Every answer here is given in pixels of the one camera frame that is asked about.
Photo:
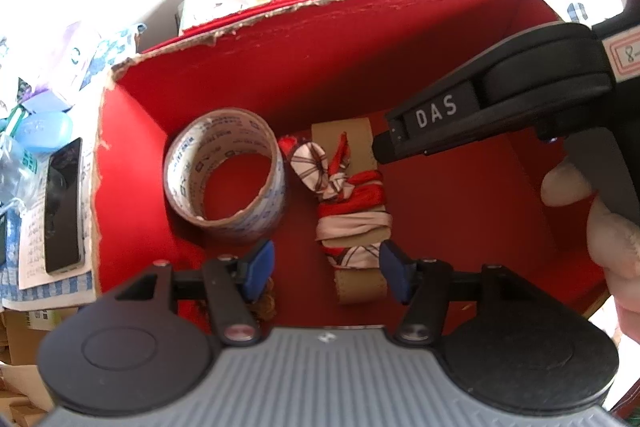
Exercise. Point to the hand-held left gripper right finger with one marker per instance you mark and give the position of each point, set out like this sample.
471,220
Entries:
395,272

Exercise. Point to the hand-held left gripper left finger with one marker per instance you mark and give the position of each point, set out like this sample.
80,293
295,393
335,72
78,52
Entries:
257,269

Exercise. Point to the blue checked packet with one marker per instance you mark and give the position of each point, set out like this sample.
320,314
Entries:
117,44

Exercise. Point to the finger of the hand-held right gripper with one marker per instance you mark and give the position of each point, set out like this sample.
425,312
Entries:
400,149

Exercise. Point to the purple tissue pack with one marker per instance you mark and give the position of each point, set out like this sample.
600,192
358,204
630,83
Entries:
75,52

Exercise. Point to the white printed paper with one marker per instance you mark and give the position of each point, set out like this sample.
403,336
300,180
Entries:
32,232

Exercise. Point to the black smartphone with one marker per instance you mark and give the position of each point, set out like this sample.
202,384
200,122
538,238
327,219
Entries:
62,207

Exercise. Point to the person's right hand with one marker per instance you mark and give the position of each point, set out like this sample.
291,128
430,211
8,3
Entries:
610,237

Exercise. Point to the red and white scarf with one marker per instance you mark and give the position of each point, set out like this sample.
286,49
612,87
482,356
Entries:
350,202

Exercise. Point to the red cardboard box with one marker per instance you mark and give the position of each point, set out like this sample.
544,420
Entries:
350,72

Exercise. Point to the packing tape roll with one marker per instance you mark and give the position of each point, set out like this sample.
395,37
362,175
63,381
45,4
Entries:
185,157

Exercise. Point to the blue plastic case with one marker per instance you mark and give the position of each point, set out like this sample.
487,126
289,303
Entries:
45,129

